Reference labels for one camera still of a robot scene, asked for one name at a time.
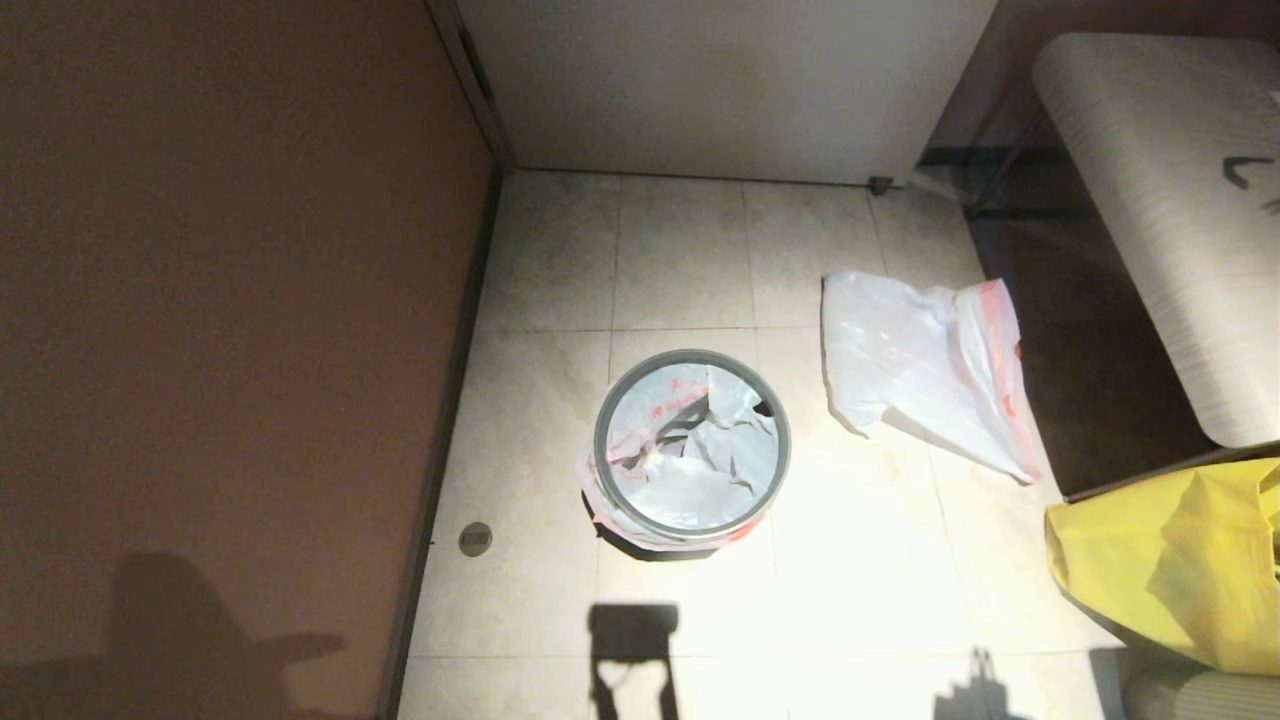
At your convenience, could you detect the white door panel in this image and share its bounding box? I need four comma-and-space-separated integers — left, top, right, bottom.
455, 0, 1001, 188

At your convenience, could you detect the dark door frame post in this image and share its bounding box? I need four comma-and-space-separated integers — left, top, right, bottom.
428, 0, 518, 171

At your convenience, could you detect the grey bin ring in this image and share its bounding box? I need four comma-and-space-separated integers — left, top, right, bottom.
592, 348, 793, 543

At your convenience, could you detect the black metal table frame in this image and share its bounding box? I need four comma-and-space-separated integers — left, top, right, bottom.
920, 100, 1111, 223

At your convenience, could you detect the yellow plastic bag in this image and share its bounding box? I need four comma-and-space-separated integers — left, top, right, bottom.
1045, 458, 1280, 676

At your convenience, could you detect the beige wood-grain table top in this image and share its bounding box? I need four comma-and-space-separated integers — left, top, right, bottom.
1032, 33, 1280, 448

